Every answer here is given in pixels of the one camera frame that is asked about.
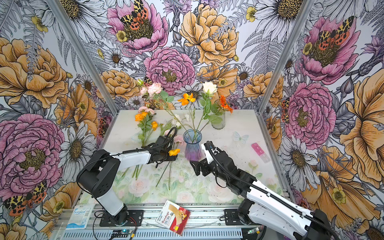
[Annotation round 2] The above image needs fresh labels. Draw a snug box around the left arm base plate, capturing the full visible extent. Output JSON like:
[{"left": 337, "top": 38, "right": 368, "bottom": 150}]
[{"left": 100, "top": 210, "right": 144, "bottom": 227}]

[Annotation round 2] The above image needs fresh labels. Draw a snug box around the pink rose flower stem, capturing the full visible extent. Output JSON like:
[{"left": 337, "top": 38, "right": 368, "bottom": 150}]
[{"left": 140, "top": 83, "right": 187, "bottom": 130}]

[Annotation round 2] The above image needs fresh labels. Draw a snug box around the aluminium frame post right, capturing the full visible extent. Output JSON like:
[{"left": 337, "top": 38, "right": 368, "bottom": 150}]
[{"left": 258, "top": 0, "right": 315, "bottom": 115}]

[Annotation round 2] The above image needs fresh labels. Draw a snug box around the orange gerbera flower stem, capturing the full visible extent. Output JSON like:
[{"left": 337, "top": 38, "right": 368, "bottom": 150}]
[{"left": 199, "top": 95, "right": 234, "bottom": 134}]

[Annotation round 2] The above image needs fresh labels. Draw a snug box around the yellow poppy flower stem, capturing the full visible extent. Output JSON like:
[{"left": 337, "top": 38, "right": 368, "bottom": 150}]
[{"left": 167, "top": 92, "right": 197, "bottom": 157}]

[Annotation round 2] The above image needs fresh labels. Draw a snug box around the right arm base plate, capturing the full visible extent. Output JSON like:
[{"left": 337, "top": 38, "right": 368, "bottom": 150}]
[{"left": 224, "top": 209, "right": 251, "bottom": 226}]

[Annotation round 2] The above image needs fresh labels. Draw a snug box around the green circuit board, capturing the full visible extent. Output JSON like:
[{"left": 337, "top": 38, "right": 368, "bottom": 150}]
[{"left": 110, "top": 229, "right": 137, "bottom": 240}]

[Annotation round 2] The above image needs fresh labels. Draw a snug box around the white blue surgical packet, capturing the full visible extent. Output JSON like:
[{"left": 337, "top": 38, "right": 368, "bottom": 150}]
[{"left": 66, "top": 204, "right": 96, "bottom": 230}]

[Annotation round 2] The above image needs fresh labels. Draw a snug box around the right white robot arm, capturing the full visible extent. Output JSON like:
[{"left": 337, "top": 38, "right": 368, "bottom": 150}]
[{"left": 191, "top": 141, "right": 339, "bottom": 240}]

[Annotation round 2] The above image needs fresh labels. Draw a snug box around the red white bandage box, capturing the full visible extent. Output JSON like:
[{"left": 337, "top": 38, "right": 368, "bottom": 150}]
[{"left": 155, "top": 200, "right": 191, "bottom": 236}]

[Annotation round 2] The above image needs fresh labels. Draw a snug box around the clear glass vase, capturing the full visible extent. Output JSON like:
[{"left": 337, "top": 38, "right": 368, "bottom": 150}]
[{"left": 211, "top": 111, "right": 226, "bottom": 130}]

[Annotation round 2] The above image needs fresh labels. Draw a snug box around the purple blue glass vase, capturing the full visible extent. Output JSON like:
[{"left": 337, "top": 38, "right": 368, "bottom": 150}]
[{"left": 183, "top": 129, "right": 203, "bottom": 162}]

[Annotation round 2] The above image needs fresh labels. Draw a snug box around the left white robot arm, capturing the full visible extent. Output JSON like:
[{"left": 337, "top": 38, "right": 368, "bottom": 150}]
[{"left": 76, "top": 134, "right": 177, "bottom": 226}]

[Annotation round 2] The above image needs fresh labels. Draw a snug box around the cream white rose stem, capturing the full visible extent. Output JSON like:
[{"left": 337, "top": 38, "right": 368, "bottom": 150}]
[{"left": 195, "top": 82, "right": 221, "bottom": 132}]

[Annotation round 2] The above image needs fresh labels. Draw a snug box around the aluminium frame post left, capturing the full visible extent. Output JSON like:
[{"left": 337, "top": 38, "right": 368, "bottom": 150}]
[{"left": 47, "top": 1, "right": 119, "bottom": 117}]

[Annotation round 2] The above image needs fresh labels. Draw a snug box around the pink carnation pair stem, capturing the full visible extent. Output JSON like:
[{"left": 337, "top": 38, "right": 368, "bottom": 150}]
[{"left": 156, "top": 127, "right": 186, "bottom": 189}]

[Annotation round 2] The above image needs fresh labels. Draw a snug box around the orange yellow ranunculus bunch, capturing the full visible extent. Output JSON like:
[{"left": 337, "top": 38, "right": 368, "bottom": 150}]
[{"left": 134, "top": 105, "right": 160, "bottom": 181}]

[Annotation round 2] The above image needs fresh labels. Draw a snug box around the aluminium frame post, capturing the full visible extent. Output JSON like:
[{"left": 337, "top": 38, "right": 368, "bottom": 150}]
[
  {"left": 47, "top": 1, "right": 119, "bottom": 117},
  {"left": 258, "top": 0, "right": 315, "bottom": 115}
]

